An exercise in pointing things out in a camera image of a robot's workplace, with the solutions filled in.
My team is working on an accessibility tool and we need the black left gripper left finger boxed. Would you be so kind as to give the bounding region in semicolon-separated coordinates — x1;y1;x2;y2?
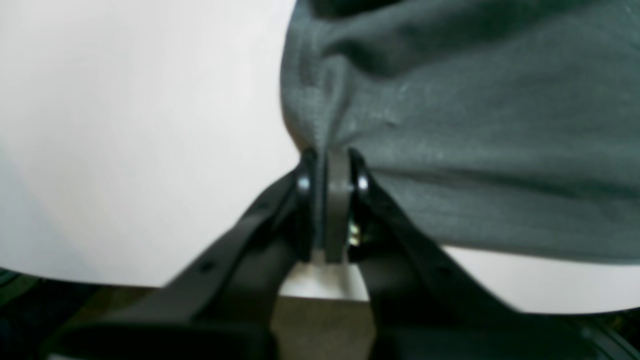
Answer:
47;150;317;360

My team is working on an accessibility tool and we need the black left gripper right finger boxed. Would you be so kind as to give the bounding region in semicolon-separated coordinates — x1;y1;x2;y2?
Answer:
323;149;639;360

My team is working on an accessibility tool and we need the grey t-shirt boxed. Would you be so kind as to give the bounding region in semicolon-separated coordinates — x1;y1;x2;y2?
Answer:
280;0;640;265

